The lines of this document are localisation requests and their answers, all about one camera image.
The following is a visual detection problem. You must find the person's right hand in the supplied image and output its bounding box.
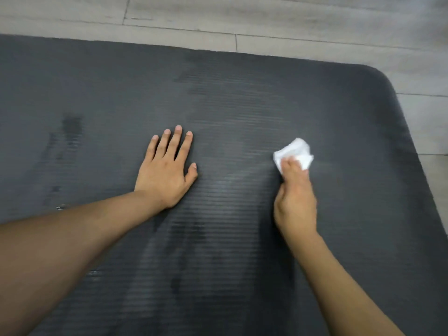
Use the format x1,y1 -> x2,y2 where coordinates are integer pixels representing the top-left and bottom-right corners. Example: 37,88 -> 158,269
273,156 -> 318,238

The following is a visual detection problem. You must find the person's right forearm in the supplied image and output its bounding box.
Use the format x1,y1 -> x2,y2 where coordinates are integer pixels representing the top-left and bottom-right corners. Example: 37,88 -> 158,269
285,231 -> 406,336

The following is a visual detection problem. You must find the white wipe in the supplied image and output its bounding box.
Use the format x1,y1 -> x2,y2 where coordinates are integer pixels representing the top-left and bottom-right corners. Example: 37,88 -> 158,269
273,137 -> 315,176

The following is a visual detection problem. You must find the person's left hand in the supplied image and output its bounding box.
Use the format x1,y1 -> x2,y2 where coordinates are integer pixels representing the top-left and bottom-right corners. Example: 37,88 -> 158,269
134,125 -> 199,210

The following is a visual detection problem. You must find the person's left forearm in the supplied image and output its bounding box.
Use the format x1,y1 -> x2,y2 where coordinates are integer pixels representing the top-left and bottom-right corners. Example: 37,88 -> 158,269
0,190 -> 165,336

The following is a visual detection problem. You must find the dark grey yoga mat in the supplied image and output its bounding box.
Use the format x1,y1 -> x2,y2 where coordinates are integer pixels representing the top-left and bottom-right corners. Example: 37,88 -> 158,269
0,34 -> 448,336

